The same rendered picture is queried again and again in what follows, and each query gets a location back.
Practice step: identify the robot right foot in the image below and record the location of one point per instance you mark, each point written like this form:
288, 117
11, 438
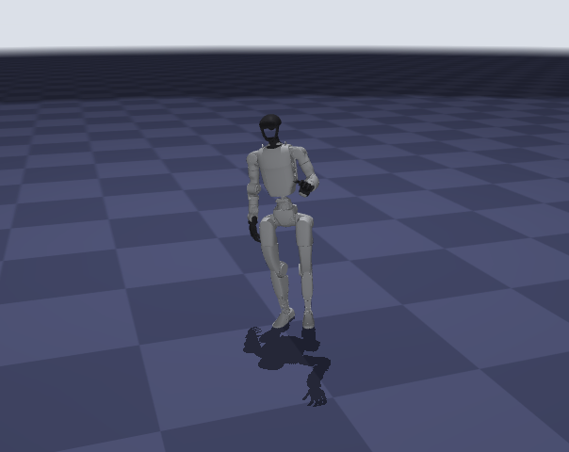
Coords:
283, 319

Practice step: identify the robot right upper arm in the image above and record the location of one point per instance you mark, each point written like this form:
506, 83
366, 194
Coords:
253, 170

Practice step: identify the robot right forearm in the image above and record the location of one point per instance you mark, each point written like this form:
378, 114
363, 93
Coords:
253, 206

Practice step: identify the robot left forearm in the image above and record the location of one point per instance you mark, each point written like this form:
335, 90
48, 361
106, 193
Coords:
314, 182

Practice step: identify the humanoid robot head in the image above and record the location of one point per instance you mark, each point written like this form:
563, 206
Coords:
271, 122

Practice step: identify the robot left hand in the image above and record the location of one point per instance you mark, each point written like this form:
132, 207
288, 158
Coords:
305, 187

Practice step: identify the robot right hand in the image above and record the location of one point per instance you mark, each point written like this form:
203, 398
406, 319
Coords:
253, 229

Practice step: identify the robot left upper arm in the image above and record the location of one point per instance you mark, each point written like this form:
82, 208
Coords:
306, 166

